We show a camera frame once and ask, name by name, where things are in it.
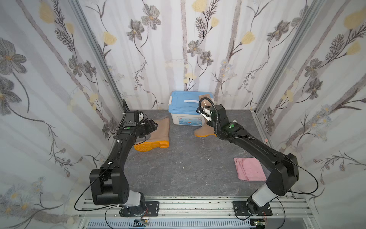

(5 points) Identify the tan rubber boot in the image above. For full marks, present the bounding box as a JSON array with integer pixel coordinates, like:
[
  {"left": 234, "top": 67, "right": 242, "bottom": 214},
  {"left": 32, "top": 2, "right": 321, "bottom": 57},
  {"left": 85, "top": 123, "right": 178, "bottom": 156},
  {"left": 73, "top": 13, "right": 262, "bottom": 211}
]
[
  {"left": 194, "top": 100, "right": 215, "bottom": 137},
  {"left": 134, "top": 117, "right": 170, "bottom": 152}
]

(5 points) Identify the pink cleaning cloth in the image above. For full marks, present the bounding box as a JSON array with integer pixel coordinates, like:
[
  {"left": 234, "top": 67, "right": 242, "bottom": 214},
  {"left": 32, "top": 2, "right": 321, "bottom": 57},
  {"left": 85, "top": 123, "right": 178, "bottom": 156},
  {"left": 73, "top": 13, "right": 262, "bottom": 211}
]
[{"left": 234, "top": 158, "right": 266, "bottom": 181}]

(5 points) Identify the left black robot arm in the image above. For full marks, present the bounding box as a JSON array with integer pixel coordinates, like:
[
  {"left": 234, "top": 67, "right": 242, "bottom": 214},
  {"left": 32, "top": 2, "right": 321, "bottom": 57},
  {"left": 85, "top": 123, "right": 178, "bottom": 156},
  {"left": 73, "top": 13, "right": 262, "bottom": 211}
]
[{"left": 88, "top": 111, "right": 161, "bottom": 217}]

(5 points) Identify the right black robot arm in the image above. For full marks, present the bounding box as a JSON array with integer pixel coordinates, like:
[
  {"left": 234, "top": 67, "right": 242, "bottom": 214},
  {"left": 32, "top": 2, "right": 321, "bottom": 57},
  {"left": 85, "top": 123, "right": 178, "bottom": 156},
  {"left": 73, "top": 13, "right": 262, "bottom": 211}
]
[{"left": 197, "top": 102, "right": 319, "bottom": 216}]

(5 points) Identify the blue lid storage box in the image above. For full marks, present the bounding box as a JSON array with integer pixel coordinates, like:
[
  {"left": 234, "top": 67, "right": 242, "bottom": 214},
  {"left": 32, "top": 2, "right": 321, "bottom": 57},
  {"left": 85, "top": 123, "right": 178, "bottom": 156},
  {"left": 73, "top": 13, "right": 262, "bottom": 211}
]
[{"left": 168, "top": 91, "right": 213, "bottom": 127}]

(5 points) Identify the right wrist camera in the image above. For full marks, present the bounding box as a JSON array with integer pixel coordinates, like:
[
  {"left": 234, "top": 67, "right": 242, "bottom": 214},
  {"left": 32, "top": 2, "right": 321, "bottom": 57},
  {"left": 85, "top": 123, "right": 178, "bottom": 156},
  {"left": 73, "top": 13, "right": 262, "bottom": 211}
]
[{"left": 198, "top": 107, "right": 212, "bottom": 119}]

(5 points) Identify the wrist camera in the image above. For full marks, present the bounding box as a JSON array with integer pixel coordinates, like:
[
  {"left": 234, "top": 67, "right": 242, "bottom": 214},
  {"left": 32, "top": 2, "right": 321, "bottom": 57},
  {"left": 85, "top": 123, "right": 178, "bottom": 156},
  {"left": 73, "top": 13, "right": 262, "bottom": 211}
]
[
  {"left": 136, "top": 112, "right": 145, "bottom": 123},
  {"left": 198, "top": 107, "right": 212, "bottom": 119}
]

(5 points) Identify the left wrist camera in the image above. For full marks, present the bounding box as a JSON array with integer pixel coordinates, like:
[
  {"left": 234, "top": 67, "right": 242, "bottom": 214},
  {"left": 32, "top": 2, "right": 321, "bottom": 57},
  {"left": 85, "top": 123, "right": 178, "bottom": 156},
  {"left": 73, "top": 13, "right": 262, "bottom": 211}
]
[{"left": 136, "top": 112, "right": 145, "bottom": 123}]

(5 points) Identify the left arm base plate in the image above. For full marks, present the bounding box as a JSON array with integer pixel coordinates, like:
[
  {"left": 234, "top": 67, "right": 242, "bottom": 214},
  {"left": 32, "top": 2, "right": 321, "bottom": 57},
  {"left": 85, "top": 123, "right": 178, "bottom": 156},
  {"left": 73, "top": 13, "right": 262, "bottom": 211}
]
[{"left": 119, "top": 201, "right": 160, "bottom": 217}]

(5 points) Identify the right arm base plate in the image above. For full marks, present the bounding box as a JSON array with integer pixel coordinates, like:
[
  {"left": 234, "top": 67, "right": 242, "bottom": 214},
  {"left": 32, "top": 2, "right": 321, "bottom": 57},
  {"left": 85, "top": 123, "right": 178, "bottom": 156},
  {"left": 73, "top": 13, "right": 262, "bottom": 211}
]
[{"left": 232, "top": 201, "right": 273, "bottom": 217}]

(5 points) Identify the aluminium rail frame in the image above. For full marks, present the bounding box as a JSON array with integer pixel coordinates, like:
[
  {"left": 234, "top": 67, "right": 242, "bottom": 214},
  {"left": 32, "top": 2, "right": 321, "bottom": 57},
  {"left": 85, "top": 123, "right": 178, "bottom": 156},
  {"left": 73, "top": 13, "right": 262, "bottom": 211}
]
[{"left": 77, "top": 195, "right": 320, "bottom": 229}]

